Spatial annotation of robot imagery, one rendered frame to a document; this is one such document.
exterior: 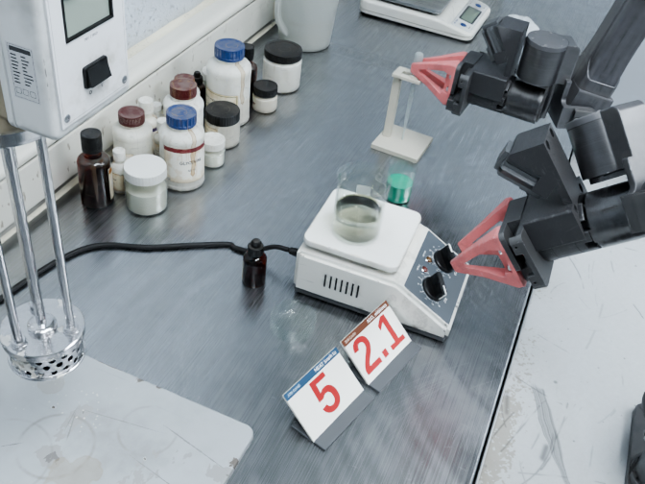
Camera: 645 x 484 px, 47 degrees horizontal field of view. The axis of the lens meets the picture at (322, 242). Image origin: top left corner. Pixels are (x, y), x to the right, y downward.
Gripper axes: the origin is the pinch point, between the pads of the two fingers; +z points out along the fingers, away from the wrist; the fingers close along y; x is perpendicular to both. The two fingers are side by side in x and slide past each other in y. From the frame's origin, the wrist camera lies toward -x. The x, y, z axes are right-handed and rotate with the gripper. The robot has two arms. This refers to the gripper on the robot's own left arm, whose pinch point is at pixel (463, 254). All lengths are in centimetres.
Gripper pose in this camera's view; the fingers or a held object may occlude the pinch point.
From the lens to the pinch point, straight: 83.0
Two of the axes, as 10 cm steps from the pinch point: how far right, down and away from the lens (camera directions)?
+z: -7.8, 2.5, 5.8
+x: 5.1, 7.8, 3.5
